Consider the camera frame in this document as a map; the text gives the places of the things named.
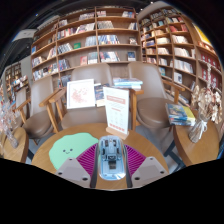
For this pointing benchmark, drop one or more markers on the curved wooden bookshelf unit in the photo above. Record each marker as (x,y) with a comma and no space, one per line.
(173,36)

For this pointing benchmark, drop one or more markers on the round wooden side table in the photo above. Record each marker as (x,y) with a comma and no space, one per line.
(196,150)
(16,151)

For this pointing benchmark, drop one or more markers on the white red sign wooden base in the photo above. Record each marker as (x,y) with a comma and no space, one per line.
(116,108)

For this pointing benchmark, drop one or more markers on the green blob-shaped mouse pad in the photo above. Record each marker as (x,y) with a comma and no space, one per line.
(68,148)

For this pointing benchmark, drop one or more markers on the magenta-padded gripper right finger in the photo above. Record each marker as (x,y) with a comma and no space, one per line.
(138,160)

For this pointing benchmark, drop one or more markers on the brown padded wooden armchair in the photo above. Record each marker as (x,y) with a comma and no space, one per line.
(150,106)
(38,123)
(86,116)

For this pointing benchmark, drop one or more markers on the distant wooden bookshelf unit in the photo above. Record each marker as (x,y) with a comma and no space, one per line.
(15,80)

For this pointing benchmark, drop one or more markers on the glass vase dried flowers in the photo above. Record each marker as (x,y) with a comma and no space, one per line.
(198,128)
(10,133)

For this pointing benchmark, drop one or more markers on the white framed floral picture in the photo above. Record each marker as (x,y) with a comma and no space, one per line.
(80,94)

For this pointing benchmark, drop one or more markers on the transparent grey computer mouse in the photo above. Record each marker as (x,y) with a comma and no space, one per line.
(111,160)

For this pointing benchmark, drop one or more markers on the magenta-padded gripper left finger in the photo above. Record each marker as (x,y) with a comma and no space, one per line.
(85,160)

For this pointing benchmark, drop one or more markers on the stack of pale books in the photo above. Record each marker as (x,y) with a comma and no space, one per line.
(128,82)

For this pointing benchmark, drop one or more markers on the yellow poster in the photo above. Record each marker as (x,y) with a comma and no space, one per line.
(202,35)

